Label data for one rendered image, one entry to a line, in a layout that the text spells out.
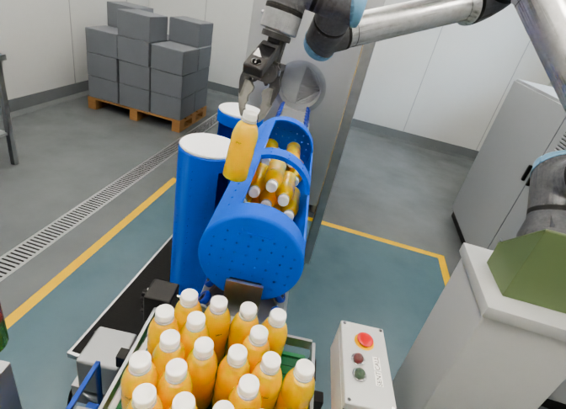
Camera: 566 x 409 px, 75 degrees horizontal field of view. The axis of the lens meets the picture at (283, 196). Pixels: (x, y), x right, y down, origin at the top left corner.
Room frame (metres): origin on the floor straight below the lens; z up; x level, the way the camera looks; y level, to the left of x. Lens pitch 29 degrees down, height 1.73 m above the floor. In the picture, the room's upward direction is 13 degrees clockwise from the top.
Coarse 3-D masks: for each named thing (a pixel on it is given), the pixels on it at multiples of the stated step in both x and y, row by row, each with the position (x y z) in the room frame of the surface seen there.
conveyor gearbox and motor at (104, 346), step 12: (96, 336) 0.61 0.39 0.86; (108, 336) 0.62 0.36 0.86; (120, 336) 0.63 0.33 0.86; (132, 336) 0.64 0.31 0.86; (84, 348) 0.57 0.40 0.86; (96, 348) 0.58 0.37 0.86; (108, 348) 0.59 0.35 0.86; (84, 360) 0.54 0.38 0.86; (108, 360) 0.56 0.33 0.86; (84, 372) 0.54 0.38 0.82; (108, 372) 0.54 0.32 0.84; (72, 384) 0.57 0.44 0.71; (108, 384) 0.54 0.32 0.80; (72, 396) 0.56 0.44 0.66
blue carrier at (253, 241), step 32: (288, 128) 1.63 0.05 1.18; (256, 160) 1.12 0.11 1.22; (288, 160) 1.17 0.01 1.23; (224, 224) 0.76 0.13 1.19; (256, 224) 0.76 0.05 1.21; (288, 224) 0.80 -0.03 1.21; (224, 256) 0.76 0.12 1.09; (256, 256) 0.76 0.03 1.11; (288, 256) 0.76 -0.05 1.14; (288, 288) 0.76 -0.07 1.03
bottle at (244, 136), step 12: (240, 120) 0.90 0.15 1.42; (240, 132) 0.87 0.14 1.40; (252, 132) 0.88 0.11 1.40; (240, 144) 0.87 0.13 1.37; (252, 144) 0.88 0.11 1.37; (228, 156) 0.88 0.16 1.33; (240, 156) 0.87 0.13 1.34; (252, 156) 0.89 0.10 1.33; (228, 168) 0.87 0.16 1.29; (240, 168) 0.87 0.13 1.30; (240, 180) 0.87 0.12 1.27
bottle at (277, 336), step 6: (264, 324) 0.60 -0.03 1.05; (270, 324) 0.60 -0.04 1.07; (270, 330) 0.59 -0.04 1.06; (276, 330) 0.59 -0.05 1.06; (282, 330) 0.60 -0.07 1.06; (270, 336) 0.58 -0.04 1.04; (276, 336) 0.58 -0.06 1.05; (282, 336) 0.59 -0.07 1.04; (270, 342) 0.58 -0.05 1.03; (276, 342) 0.58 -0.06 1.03; (282, 342) 0.59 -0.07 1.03; (270, 348) 0.58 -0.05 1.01; (276, 348) 0.58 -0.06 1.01; (282, 348) 0.60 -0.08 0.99
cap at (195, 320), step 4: (192, 312) 0.56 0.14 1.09; (196, 312) 0.56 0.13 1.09; (200, 312) 0.56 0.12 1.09; (188, 316) 0.55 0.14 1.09; (192, 316) 0.55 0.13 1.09; (196, 316) 0.55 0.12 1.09; (200, 316) 0.55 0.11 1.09; (204, 316) 0.56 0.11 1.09; (188, 320) 0.54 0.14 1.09; (192, 320) 0.54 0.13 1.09; (196, 320) 0.54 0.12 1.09; (200, 320) 0.55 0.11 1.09; (204, 320) 0.55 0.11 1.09; (188, 324) 0.53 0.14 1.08; (192, 324) 0.53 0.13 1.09; (196, 324) 0.53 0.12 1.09; (200, 324) 0.54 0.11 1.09; (204, 324) 0.55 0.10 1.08; (192, 328) 0.53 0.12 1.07; (196, 328) 0.53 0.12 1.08; (200, 328) 0.54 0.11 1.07
